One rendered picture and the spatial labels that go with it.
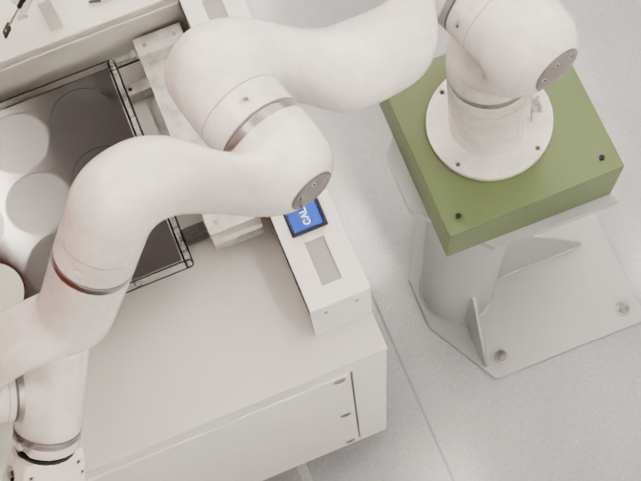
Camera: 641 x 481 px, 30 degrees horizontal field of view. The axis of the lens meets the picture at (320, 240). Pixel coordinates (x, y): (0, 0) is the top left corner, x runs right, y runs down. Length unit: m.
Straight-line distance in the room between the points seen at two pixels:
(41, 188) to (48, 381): 0.50
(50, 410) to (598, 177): 0.86
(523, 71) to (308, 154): 0.35
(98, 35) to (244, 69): 0.72
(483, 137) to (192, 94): 0.61
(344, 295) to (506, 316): 1.02
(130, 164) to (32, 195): 0.72
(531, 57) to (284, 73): 0.31
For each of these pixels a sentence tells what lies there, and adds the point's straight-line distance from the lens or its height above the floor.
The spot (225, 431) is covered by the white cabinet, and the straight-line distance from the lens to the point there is 1.93.
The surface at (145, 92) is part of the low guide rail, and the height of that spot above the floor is 0.84.
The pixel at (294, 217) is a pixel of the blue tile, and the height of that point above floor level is 0.96.
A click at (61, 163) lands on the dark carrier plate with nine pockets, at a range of 1.90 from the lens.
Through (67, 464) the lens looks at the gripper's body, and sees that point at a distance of 1.57.
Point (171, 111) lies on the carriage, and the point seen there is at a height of 0.88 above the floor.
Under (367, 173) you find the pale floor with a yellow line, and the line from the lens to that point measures 2.79.
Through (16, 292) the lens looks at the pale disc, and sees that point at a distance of 1.84.
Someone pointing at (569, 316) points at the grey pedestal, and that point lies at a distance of 2.70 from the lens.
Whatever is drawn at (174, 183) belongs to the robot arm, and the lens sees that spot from 1.18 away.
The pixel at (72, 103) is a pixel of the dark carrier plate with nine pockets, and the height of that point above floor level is 0.90.
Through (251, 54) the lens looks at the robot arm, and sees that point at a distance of 1.26.
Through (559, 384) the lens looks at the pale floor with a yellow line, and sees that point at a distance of 2.67.
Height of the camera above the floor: 2.59
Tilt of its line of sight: 71 degrees down
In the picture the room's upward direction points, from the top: 10 degrees counter-clockwise
